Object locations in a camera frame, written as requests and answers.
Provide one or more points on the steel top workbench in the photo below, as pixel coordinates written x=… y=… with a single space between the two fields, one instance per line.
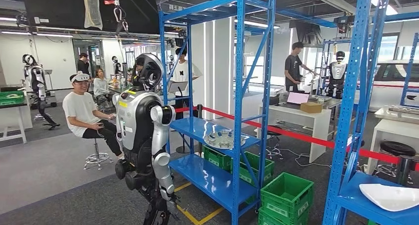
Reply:
x=392 y=117

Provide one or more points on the long silver metal part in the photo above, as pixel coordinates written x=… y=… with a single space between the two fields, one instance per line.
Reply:
x=406 y=109

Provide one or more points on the white plastic part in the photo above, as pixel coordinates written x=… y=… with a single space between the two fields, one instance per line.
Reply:
x=389 y=197

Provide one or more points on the red barrier belt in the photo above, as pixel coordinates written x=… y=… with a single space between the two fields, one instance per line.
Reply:
x=183 y=109
x=294 y=133

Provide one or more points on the silver wheel hubcap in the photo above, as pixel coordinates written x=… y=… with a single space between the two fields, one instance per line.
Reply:
x=222 y=141

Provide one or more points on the grey laptop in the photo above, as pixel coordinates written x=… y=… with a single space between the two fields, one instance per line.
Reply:
x=176 y=87

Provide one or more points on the person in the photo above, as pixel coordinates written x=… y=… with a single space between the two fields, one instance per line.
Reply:
x=180 y=73
x=100 y=86
x=293 y=69
x=78 y=112
x=83 y=66

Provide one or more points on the black carry case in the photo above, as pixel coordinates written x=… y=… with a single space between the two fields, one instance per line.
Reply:
x=274 y=101

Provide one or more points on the black round stool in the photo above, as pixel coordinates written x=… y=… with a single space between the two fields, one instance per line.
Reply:
x=274 y=129
x=97 y=158

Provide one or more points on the silver black humanoid robot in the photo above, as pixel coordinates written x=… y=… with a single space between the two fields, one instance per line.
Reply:
x=116 y=66
x=137 y=118
x=337 y=71
x=34 y=76

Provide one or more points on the open laptop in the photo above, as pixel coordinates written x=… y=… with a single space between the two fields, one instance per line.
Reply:
x=298 y=98

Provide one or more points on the ceiling light strip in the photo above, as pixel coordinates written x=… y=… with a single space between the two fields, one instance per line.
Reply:
x=252 y=23

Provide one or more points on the cardboard box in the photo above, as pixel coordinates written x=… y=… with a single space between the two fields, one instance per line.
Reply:
x=311 y=108

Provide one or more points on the steel table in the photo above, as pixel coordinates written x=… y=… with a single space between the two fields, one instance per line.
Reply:
x=330 y=103

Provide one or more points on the white VR headset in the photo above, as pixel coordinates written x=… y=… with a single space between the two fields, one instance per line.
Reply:
x=80 y=77

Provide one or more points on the clear plastic bag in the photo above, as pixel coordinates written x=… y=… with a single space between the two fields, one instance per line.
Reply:
x=92 y=10

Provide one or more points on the ceiling hoist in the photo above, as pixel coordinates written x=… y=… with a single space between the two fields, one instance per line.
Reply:
x=343 y=22

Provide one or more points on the white car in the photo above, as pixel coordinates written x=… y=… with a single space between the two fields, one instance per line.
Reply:
x=389 y=95

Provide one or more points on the black ringed stool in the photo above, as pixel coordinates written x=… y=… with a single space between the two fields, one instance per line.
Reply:
x=397 y=148

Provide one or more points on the white table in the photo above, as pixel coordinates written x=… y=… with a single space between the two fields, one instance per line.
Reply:
x=16 y=118

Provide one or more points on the black barrier post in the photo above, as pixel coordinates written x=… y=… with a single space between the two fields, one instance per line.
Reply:
x=405 y=171
x=199 y=112

